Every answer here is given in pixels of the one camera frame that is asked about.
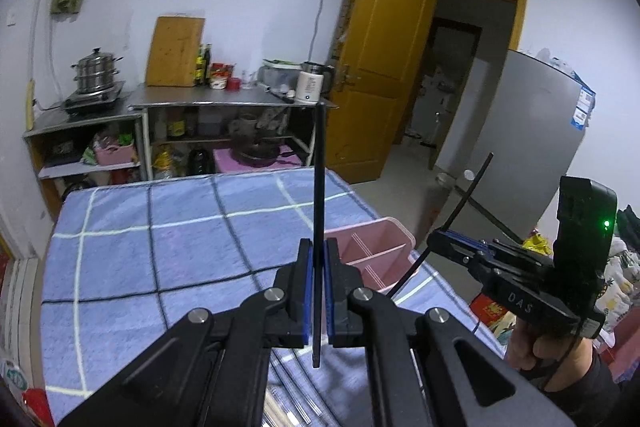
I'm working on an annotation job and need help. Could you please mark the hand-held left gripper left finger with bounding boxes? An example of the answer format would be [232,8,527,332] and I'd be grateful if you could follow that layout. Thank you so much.
[57,238,316,427]

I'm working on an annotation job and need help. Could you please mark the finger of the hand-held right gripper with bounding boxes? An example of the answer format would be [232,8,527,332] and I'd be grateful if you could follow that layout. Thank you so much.
[426,232,497,280]
[439,229,501,254]

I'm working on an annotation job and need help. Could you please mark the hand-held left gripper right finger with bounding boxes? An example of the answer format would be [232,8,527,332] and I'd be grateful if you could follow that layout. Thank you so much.
[323,238,576,427]

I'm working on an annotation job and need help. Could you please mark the pink utensil holder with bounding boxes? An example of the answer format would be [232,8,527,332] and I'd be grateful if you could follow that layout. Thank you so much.
[324,217,417,294]

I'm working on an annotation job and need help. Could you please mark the person's right hand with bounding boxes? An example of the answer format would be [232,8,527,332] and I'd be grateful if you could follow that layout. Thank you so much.
[505,321,601,389]

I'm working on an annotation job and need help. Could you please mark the yellow snack bag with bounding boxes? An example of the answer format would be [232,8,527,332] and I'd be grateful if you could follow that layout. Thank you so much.
[522,231,554,256]

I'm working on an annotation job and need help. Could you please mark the floral patterned cloth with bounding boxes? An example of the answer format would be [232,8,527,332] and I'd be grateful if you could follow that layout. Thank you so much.
[597,237,640,334]

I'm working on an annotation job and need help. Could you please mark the red printed box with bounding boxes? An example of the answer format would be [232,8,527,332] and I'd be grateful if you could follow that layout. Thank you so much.
[470,294,517,334]

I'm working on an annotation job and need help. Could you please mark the grey refrigerator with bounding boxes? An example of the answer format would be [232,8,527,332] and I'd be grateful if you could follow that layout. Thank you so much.
[433,48,597,244]

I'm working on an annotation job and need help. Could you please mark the black frying pan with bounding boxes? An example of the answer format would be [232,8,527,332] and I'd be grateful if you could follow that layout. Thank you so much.
[234,141,306,168]

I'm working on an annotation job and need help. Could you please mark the blue checked blanket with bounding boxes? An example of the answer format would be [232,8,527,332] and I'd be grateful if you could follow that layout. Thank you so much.
[41,167,507,427]

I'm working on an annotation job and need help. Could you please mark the large dark bottle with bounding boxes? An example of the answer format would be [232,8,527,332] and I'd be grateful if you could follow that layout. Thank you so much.
[188,149,210,177]

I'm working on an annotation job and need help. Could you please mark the grey clay pot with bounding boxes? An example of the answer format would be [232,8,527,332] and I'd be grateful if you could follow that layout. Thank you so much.
[228,114,259,140]

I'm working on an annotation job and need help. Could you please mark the yellow wooden door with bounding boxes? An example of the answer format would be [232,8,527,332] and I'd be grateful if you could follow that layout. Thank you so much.
[320,0,437,185]

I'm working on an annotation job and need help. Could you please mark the yellow oil bottle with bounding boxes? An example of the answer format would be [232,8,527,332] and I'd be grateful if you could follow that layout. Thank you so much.
[152,144,177,180]

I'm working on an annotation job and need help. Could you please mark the plastic bags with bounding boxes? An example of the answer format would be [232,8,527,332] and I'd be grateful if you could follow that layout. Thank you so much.
[534,48,577,76]

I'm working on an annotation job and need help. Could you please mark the kitchen knife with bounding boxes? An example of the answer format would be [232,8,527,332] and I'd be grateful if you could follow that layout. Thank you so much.
[264,86,297,104]

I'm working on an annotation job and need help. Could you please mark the white electric kettle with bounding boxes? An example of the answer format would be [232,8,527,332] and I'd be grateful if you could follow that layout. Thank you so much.
[294,62,335,104]

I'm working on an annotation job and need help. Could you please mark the steel kitchen table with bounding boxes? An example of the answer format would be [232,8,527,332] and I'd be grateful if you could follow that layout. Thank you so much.
[129,83,339,181]

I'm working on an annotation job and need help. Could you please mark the clear plastic dish box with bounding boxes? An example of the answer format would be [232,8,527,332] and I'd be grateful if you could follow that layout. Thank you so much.
[259,58,304,94]

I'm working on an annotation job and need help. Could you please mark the pink plastic basket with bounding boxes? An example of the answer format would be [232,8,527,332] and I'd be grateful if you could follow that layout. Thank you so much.
[95,142,137,166]

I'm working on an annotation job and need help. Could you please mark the wooden cutting board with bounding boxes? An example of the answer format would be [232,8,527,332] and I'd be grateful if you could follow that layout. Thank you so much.
[146,16,206,88]

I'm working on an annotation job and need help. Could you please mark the wooden cabinet with steel top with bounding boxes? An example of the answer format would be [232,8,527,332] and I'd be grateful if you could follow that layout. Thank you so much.
[22,99,147,224]

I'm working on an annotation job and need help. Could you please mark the black stove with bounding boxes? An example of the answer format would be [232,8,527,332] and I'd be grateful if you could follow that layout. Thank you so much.
[61,81,126,118]

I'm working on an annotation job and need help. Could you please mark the white ribbed panel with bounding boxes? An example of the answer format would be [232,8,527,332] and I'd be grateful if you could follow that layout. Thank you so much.
[0,256,42,390]

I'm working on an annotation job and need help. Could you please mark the steel steamer pot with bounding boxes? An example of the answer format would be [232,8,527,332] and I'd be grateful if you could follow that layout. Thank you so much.
[71,47,125,96]

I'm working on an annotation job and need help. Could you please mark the beige power strip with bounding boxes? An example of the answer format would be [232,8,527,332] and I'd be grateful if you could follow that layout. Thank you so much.
[25,79,39,130]

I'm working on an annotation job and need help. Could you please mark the wall hanging calendar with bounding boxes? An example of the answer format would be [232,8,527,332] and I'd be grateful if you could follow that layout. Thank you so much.
[332,0,364,64]

